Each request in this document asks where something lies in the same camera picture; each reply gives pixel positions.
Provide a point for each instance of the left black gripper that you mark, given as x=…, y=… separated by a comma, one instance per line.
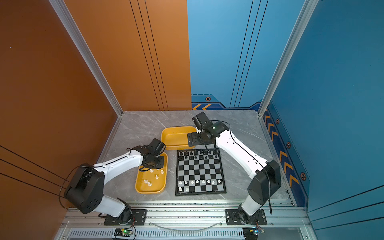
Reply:
x=161, y=165

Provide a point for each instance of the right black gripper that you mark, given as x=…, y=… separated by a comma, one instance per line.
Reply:
x=195, y=141

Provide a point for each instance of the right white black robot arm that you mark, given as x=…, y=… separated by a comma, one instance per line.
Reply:
x=265, y=175

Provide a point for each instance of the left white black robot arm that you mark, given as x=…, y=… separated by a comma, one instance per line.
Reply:
x=86, y=188

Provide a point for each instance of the yellow tray with white pieces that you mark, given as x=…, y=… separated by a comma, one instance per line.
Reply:
x=154, y=180

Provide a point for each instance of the yellow tray with black pieces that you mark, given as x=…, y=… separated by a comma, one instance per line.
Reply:
x=176, y=138

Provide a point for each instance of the black white chess board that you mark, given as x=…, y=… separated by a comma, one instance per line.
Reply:
x=199, y=172

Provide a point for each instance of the left green circuit board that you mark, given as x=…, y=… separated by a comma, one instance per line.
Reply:
x=124, y=234

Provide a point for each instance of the green circuit board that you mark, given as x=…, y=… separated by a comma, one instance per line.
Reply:
x=124, y=234
x=252, y=233

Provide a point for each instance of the right green circuit board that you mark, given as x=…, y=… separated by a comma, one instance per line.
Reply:
x=252, y=233

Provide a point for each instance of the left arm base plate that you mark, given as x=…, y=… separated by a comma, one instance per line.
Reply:
x=137, y=218

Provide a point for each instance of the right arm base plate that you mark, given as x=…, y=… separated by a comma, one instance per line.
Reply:
x=232, y=216

